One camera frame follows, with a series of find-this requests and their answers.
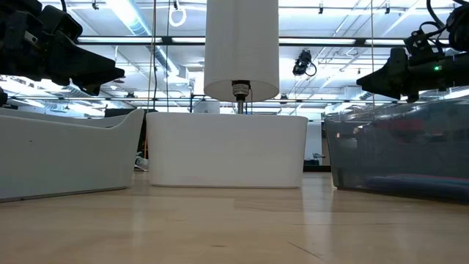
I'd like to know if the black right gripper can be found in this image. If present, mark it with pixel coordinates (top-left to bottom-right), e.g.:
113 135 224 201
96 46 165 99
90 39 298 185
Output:
355 29 469 104

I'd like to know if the white hanging ring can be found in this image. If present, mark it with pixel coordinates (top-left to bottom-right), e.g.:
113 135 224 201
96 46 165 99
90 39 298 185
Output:
169 6 188 28

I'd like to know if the black overhead camera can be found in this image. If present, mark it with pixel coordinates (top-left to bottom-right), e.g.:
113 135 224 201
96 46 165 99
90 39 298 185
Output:
292 49 318 78

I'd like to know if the dark grey translucent bin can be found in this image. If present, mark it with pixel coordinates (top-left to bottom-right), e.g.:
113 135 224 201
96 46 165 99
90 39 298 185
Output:
324 98 469 203

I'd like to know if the thin hanging black cable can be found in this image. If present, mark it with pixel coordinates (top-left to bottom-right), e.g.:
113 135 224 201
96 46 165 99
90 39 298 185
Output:
145 0 159 159

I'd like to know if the white object on floor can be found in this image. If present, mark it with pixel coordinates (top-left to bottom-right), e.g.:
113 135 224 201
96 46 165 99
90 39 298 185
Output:
133 152 150 172

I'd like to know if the black background monitor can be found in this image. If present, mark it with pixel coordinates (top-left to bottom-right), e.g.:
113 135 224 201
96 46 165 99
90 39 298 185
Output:
103 107 133 119

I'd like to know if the light grey translucent bin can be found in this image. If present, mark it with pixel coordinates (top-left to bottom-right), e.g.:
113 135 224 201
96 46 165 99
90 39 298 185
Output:
0 108 146 204

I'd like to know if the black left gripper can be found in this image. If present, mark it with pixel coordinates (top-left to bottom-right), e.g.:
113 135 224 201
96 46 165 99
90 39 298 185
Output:
0 4 126 97

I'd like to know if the ceiling light strip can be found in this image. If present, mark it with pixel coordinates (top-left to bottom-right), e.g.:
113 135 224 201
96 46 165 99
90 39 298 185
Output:
76 35 206 45
278 36 410 48

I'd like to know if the white plastic bin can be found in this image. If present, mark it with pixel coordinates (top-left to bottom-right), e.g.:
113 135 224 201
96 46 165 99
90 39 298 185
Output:
145 111 309 190

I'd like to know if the thin vertical pole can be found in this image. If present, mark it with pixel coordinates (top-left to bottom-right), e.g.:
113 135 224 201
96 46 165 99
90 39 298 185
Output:
370 0 375 107

